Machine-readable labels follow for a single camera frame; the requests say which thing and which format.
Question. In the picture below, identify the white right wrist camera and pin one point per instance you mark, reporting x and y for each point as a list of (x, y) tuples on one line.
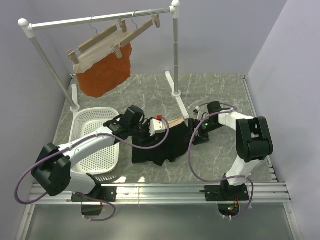
[(200, 111)]

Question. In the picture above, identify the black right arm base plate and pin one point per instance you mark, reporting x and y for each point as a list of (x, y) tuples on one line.
[(222, 193)]

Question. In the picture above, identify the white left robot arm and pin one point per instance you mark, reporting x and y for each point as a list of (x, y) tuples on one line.
[(53, 168)]

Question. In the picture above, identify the orange shorts beige waistband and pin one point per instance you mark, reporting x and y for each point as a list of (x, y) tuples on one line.
[(100, 71)]

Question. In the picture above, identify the white perforated plastic basket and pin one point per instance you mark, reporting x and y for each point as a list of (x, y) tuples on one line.
[(99, 154)]

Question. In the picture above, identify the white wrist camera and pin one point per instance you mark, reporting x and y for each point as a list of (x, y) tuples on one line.
[(200, 111), (157, 125)]

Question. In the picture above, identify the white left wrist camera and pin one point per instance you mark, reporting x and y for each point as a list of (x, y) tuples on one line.
[(157, 125)]

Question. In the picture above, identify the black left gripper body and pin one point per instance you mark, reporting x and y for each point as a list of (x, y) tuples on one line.
[(142, 131)]

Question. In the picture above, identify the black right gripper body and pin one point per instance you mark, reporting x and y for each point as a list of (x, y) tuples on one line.
[(204, 128)]

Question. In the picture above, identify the aluminium front rail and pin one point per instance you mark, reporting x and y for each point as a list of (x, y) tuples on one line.
[(190, 193)]

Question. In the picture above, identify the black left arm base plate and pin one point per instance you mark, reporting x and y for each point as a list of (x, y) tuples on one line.
[(98, 194)]

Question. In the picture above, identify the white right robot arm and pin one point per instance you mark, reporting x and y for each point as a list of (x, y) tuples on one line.
[(253, 143)]

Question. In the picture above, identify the silver white clothes rack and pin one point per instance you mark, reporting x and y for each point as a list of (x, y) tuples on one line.
[(173, 80)]

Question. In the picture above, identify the black underwear beige waistband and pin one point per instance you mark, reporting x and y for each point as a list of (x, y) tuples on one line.
[(175, 146)]

